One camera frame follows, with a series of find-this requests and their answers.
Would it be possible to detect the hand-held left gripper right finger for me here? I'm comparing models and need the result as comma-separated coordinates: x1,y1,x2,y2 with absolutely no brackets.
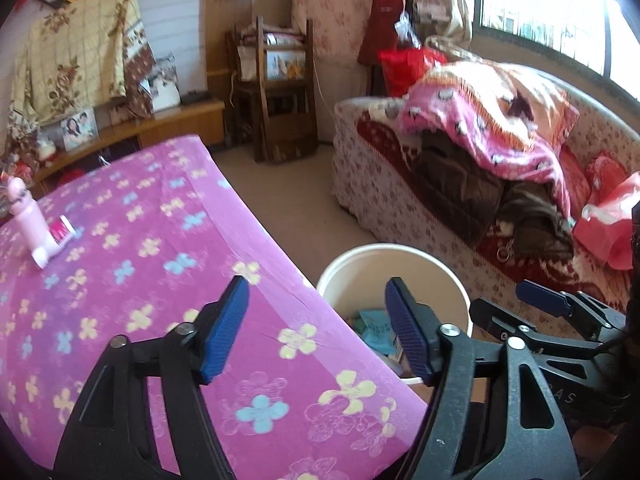
384,276,581,480

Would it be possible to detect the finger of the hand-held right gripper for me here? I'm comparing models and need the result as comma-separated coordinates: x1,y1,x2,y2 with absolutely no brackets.
515,280,626,336
471,297,601,358

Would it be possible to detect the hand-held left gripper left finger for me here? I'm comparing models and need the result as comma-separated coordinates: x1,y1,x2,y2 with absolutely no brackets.
52,275,251,480

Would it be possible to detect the teal packet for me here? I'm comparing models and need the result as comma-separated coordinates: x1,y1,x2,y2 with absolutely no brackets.
357,307,401,356

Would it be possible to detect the white plastic bucket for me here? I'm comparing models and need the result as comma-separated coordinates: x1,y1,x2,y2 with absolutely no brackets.
316,242,473,391

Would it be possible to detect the olive jacket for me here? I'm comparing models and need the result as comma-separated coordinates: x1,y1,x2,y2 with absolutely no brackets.
500,180,576,261

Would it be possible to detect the pink plastic bag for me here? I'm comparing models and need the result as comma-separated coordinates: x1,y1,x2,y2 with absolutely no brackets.
572,170,640,271

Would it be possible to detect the pink floral tablecloth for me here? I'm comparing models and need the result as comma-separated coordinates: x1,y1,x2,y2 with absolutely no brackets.
0,135,431,480

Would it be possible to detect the red cushion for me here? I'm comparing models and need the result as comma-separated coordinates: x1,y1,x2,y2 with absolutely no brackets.
585,152,628,206

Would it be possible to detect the brown quilted jacket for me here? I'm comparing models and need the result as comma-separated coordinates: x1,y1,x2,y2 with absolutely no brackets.
415,130,506,246

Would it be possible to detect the floral covered sofa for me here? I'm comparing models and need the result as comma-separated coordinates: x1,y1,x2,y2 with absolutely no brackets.
331,62,640,311

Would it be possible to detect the white bottle with red label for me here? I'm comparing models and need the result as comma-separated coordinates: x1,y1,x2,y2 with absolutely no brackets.
31,214,76,268

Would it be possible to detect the pink printed blanket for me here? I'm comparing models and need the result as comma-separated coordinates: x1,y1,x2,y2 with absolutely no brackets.
397,60,581,218

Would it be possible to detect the wooden chair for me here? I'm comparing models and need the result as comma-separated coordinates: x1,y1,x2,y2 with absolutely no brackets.
225,15,321,163

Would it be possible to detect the wooden sideboard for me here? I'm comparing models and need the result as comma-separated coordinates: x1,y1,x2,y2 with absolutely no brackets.
30,97,226,196

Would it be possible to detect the pink water bottle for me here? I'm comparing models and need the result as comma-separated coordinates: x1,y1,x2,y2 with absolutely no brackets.
6,176,51,256

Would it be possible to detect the white gift bag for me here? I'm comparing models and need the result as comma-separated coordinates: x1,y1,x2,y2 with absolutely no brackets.
150,52,181,111

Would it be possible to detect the red plastic bag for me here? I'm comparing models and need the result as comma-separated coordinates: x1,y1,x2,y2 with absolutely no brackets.
377,46,448,98

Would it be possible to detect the brown floral cloth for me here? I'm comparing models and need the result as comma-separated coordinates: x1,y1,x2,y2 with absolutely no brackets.
124,35,157,118

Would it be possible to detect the pile of wrapped decorations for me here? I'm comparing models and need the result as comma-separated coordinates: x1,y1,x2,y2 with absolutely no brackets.
0,122,58,181

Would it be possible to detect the folded printed bedding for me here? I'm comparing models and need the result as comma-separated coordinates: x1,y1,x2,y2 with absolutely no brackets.
237,30,308,81

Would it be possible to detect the window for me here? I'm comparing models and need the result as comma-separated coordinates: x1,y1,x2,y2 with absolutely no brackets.
472,0,640,91

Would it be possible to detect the red hanging garment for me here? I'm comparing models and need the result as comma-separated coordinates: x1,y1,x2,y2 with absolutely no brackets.
357,0,406,66

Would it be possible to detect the beige curtain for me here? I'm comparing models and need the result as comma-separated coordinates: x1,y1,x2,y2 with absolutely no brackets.
412,0,473,51

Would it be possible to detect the yellow floral cloth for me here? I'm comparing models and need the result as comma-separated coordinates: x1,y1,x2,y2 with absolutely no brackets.
7,0,143,126

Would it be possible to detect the photo frame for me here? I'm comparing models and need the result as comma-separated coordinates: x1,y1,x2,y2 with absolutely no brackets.
60,107,98,152

